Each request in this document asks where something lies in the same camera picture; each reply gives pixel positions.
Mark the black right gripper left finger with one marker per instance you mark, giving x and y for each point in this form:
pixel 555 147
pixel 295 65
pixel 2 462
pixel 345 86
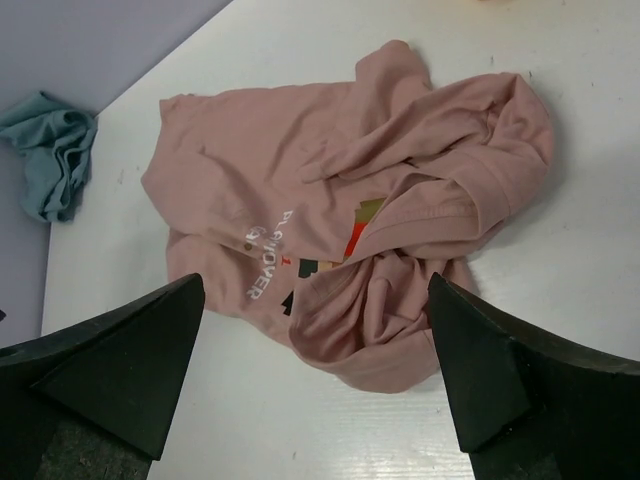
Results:
pixel 96 400

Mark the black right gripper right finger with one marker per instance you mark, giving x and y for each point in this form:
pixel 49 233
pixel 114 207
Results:
pixel 529 404

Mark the pink printed t-shirt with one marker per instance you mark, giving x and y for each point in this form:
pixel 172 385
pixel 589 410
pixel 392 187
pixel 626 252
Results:
pixel 318 213

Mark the crumpled teal t-shirt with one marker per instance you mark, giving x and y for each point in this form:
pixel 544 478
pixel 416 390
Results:
pixel 55 141

